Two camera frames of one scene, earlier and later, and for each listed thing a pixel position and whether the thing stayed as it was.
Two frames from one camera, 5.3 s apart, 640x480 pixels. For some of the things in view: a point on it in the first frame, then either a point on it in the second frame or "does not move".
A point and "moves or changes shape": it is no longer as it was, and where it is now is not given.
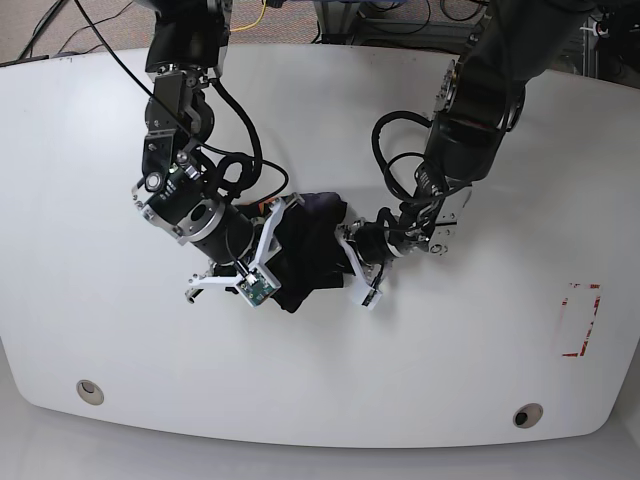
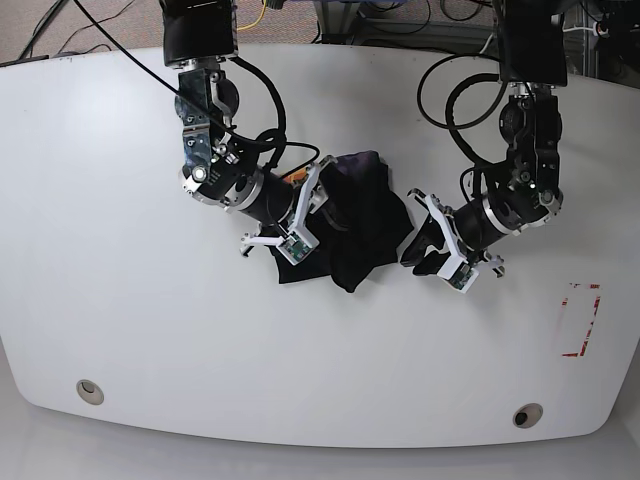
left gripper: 224,234 to 306,201
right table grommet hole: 528,415 does not move
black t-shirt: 313,255 moves or changes shape
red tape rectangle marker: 565,302 does not move
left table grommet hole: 89,392 does not move
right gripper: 370,276 to 434,235
